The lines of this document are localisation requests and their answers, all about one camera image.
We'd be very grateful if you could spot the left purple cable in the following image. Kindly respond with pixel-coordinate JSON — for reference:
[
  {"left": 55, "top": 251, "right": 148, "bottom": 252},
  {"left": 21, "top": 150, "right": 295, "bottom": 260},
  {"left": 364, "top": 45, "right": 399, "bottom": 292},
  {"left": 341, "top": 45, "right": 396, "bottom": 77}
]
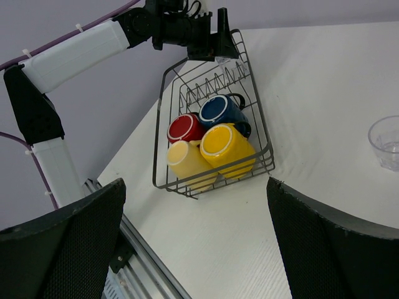
[{"left": 0, "top": 0, "right": 141, "bottom": 211}]

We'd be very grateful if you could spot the clear glass cup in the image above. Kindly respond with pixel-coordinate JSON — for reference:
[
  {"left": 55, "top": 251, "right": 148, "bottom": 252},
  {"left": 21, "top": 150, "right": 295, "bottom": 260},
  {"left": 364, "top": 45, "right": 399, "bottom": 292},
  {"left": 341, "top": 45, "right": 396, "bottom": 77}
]
[
  {"left": 215, "top": 57, "right": 250, "bottom": 81},
  {"left": 368, "top": 115, "right": 398, "bottom": 172}
]

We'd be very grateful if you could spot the blue mug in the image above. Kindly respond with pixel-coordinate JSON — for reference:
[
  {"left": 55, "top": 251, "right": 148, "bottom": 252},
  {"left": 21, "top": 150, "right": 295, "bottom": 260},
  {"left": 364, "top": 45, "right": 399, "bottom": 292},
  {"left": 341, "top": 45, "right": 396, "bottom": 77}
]
[{"left": 198, "top": 93, "right": 252, "bottom": 138}]

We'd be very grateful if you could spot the wire dish rack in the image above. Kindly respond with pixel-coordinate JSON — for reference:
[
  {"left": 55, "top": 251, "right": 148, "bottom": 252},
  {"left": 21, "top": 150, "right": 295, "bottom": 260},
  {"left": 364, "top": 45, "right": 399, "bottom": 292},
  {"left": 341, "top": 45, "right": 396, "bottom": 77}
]
[{"left": 152, "top": 29, "right": 275, "bottom": 199}]

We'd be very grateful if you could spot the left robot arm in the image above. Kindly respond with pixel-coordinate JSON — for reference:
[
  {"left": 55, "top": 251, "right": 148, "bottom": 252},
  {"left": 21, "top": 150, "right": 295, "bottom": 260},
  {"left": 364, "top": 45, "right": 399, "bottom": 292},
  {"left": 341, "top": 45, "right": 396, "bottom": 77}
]
[{"left": 1, "top": 1, "right": 239, "bottom": 208}]

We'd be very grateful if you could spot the pale yellow mug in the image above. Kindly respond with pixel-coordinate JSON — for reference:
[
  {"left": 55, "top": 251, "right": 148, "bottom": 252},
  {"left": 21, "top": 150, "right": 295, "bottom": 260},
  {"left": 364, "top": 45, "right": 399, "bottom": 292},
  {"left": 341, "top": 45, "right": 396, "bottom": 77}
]
[{"left": 166, "top": 140, "right": 218, "bottom": 192}]

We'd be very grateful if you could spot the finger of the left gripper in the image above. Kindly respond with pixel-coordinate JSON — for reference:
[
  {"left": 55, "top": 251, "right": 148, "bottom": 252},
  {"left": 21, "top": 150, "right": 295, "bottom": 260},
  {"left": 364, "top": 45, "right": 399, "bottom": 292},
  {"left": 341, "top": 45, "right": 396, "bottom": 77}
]
[{"left": 214, "top": 7, "right": 239, "bottom": 59}]

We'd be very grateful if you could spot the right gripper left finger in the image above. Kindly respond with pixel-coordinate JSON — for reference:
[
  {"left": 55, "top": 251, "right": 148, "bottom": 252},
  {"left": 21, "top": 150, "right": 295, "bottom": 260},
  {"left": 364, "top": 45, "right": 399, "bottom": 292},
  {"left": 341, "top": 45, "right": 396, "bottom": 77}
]
[{"left": 1, "top": 178, "right": 126, "bottom": 298}]

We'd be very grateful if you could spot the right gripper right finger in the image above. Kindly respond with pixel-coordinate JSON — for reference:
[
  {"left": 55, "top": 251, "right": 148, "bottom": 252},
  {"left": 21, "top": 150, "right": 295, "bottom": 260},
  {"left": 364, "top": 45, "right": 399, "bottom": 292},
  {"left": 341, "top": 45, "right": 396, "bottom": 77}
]
[{"left": 266, "top": 178, "right": 398, "bottom": 298}]

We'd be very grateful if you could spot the red mug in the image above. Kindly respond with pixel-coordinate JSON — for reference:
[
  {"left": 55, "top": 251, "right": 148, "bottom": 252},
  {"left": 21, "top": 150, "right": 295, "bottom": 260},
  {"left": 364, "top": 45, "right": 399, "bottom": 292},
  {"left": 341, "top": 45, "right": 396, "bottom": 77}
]
[{"left": 166, "top": 113, "right": 206, "bottom": 143}]

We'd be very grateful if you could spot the white slotted cable duct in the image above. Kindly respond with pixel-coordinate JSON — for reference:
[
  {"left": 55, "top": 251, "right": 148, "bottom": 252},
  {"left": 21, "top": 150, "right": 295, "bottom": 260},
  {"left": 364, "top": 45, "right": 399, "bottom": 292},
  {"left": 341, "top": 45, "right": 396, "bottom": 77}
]
[{"left": 101, "top": 272, "right": 125, "bottom": 299}]

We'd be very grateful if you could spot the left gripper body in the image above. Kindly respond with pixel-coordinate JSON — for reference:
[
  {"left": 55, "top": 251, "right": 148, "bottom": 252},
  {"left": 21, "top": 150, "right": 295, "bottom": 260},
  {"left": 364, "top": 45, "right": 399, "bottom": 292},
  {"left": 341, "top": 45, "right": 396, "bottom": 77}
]
[{"left": 184, "top": 12, "right": 215, "bottom": 61}]

